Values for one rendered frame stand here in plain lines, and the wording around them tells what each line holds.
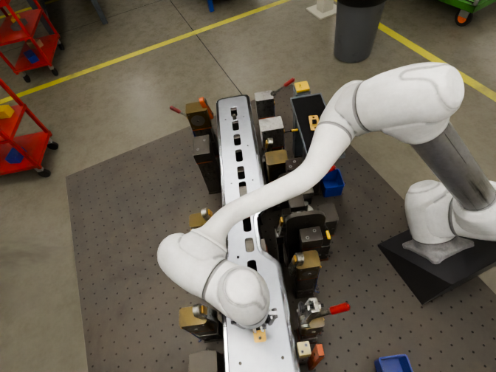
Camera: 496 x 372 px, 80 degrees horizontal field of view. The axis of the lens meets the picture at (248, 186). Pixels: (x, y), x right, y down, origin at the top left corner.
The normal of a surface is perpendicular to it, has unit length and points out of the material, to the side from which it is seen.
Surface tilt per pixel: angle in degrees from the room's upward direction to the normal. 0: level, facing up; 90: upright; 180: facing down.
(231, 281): 5
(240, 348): 0
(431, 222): 72
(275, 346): 0
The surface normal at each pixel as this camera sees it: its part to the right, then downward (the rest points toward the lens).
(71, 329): -0.11, -0.57
